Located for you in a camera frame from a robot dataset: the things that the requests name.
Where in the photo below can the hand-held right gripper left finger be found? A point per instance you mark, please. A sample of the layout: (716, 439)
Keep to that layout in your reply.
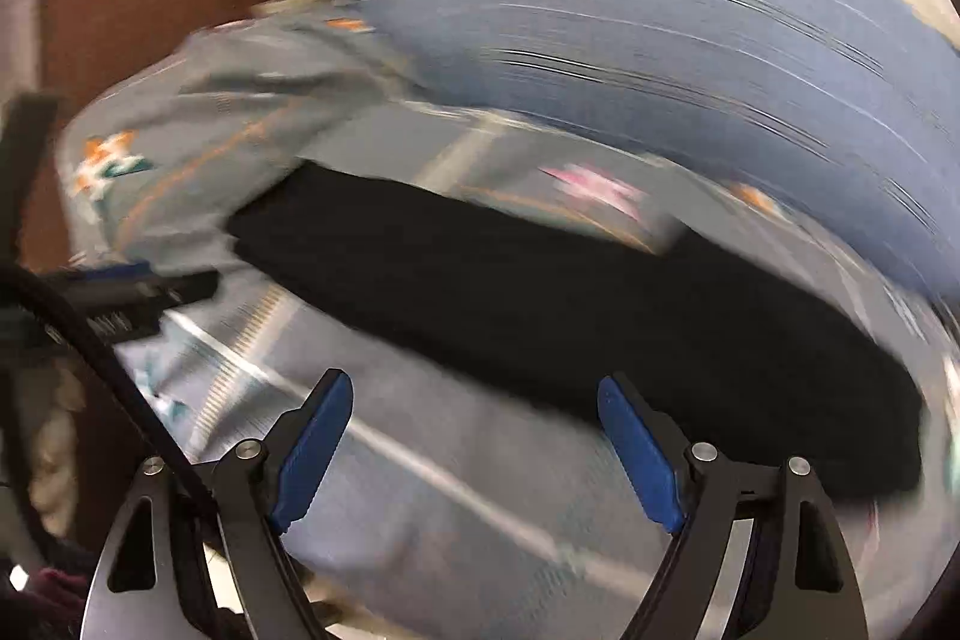
(313, 460)

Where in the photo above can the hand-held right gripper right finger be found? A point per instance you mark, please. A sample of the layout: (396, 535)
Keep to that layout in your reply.
(643, 464)

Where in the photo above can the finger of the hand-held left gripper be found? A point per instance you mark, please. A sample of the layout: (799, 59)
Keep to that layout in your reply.
(180, 284)

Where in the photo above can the black pants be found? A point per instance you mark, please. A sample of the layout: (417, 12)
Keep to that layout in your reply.
(570, 310)

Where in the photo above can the grey printed blanket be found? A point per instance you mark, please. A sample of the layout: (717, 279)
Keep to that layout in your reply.
(225, 108)

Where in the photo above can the blue striped pillow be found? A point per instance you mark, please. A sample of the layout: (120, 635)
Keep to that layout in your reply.
(675, 25)

